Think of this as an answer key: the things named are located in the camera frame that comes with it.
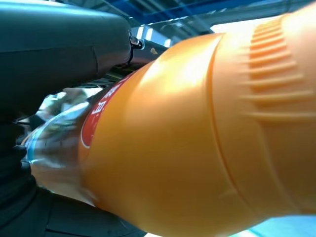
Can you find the orange bottle with clear cap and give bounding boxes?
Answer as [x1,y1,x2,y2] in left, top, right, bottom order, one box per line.
[23,3,316,237]

